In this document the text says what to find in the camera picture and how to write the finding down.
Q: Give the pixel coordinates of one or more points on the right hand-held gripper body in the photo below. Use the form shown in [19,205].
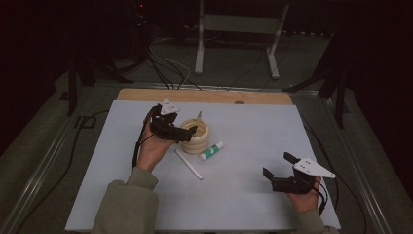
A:
[292,186]

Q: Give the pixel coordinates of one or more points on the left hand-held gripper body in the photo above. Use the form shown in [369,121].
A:
[168,130]

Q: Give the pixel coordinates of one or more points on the cream ringed pen holder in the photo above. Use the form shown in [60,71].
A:
[196,143]

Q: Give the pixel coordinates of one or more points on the green and white glue stick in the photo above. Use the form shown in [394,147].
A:
[212,150]

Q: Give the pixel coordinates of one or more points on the white pen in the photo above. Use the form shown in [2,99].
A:
[190,165]

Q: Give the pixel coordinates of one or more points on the person's right hand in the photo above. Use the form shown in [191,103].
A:
[303,202]

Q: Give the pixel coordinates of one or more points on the person's left hand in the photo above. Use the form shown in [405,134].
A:
[152,152]

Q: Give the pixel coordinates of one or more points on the white table mat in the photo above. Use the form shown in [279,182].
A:
[227,201]

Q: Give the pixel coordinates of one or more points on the black stand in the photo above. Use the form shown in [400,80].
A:
[72,87]
[339,97]

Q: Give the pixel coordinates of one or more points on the dark equipment with red light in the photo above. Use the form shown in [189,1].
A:
[140,19]

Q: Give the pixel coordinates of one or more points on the white metal stand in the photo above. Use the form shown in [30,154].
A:
[238,23]

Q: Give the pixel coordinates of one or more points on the metal floor rail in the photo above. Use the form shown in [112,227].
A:
[360,182]
[42,169]
[227,87]

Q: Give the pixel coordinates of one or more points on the black floor bracket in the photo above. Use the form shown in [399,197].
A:
[85,123]

